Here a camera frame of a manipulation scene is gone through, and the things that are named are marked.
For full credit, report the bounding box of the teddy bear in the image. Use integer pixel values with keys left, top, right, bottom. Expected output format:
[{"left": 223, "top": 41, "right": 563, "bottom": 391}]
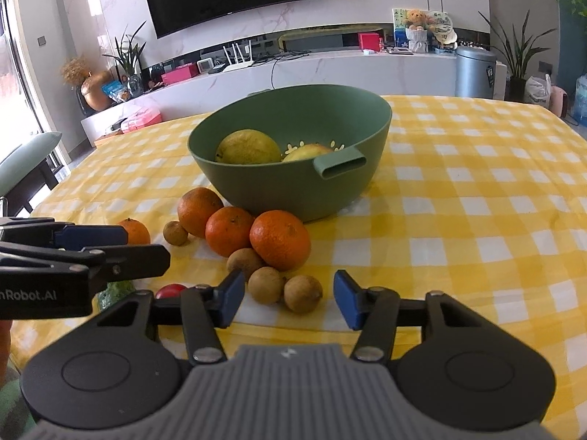
[{"left": 404, "top": 9, "right": 429, "bottom": 32}]

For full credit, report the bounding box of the round paper fan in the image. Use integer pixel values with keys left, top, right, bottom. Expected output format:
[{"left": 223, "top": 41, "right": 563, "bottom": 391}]
[{"left": 431, "top": 13, "right": 458, "bottom": 49}]

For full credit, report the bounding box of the blue water jug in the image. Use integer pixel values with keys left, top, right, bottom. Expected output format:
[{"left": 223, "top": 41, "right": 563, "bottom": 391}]
[{"left": 573, "top": 74, "right": 587, "bottom": 127}]

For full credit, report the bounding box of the yellow-green apple right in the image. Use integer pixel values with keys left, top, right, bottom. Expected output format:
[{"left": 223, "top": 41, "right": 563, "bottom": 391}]
[{"left": 282, "top": 143, "right": 335, "bottom": 162}]

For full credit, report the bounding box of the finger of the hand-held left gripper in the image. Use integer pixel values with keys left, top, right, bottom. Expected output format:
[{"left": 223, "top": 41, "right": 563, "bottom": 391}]
[
  {"left": 0, "top": 217, "right": 129, "bottom": 253},
  {"left": 0, "top": 242, "right": 171, "bottom": 294}
]

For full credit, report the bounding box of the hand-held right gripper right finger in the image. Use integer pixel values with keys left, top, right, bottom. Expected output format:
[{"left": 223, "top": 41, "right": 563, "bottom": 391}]
[{"left": 333, "top": 270, "right": 498, "bottom": 363}]

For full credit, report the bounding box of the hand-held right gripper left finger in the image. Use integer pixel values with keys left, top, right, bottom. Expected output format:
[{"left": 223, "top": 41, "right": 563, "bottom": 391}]
[{"left": 94, "top": 269, "right": 246, "bottom": 366}]

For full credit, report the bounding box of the red cherry tomato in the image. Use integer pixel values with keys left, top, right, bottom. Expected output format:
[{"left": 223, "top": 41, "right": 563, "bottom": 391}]
[{"left": 155, "top": 283, "right": 189, "bottom": 300}]

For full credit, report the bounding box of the pink stool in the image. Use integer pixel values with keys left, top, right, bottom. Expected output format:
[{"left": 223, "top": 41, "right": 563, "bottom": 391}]
[{"left": 549, "top": 85, "right": 569, "bottom": 118}]

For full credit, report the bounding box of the yellow-green apple left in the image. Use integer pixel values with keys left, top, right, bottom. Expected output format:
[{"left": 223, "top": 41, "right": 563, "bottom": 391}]
[{"left": 215, "top": 129, "right": 282, "bottom": 165}]

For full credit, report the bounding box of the copper vase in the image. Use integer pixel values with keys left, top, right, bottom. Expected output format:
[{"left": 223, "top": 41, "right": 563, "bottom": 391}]
[{"left": 81, "top": 70, "right": 114, "bottom": 111}]

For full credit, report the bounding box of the yellow checked tablecloth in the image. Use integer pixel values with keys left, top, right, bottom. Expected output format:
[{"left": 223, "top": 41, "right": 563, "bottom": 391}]
[{"left": 9, "top": 95, "right": 587, "bottom": 427}]

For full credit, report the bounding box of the white bouquet wrap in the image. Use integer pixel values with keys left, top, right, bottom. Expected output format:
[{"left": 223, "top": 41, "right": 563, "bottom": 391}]
[{"left": 407, "top": 28, "right": 430, "bottom": 53}]

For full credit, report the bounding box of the green chair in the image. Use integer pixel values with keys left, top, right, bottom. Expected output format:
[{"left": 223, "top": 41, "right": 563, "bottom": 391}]
[{"left": 0, "top": 131, "right": 62, "bottom": 214}]

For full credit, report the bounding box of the tall potted plant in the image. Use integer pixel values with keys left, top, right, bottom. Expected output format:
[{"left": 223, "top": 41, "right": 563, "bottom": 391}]
[{"left": 478, "top": 10, "right": 558, "bottom": 103}]

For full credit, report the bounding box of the grey trash can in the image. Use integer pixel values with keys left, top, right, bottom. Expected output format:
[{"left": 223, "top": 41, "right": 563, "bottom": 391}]
[{"left": 455, "top": 46, "right": 497, "bottom": 100}]

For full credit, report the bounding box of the white marble tv console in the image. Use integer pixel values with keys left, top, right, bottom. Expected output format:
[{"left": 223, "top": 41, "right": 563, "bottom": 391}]
[{"left": 81, "top": 49, "right": 464, "bottom": 148}]

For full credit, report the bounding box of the green grass mat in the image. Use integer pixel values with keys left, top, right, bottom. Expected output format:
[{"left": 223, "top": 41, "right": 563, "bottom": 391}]
[{"left": 0, "top": 364, "right": 35, "bottom": 427}]

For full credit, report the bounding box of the white plastic bag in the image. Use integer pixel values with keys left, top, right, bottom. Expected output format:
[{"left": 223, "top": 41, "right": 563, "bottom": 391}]
[{"left": 524, "top": 74, "right": 552, "bottom": 110}]

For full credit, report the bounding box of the green colander bowl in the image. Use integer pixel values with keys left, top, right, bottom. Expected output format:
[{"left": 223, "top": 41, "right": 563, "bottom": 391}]
[{"left": 187, "top": 84, "right": 393, "bottom": 224}]

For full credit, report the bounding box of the potted plant in glass vase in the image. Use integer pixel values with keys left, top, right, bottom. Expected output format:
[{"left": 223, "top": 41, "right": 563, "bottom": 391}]
[{"left": 103, "top": 21, "right": 147, "bottom": 98}]

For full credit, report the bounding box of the dried flower bunch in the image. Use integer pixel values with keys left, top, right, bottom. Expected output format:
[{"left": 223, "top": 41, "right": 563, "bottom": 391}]
[{"left": 61, "top": 56, "right": 95, "bottom": 85}]

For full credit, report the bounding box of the yellow-green apple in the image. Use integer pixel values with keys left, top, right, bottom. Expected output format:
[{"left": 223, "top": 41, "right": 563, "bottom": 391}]
[
  {"left": 282, "top": 143, "right": 335, "bottom": 162},
  {"left": 215, "top": 129, "right": 282, "bottom": 165}
]

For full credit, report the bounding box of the large orange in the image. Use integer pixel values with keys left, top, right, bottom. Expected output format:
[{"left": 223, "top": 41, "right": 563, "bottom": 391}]
[{"left": 249, "top": 210, "right": 311, "bottom": 272}]

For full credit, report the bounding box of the pink patterned box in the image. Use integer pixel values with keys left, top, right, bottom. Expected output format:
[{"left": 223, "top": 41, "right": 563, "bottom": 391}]
[{"left": 121, "top": 106, "right": 162, "bottom": 133}]

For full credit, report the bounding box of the small tangerine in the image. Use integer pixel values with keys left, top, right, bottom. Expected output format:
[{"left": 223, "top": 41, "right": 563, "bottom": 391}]
[{"left": 117, "top": 218, "right": 151, "bottom": 245}]

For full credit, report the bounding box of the white router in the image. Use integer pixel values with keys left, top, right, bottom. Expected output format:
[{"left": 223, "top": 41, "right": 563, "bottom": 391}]
[{"left": 223, "top": 41, "right": 255, "bottom": 72}]

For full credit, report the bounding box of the green leafy vegetable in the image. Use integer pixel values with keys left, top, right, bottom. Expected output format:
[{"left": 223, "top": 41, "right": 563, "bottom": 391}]
[{"left": 94, "top": 279, "right": 138, "bottom": 310}]

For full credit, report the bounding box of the black cable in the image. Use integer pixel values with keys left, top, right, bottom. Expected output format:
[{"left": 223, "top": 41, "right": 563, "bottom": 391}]
[{"left": 257, "top": 52, "right": 317, "bottom": 90}]

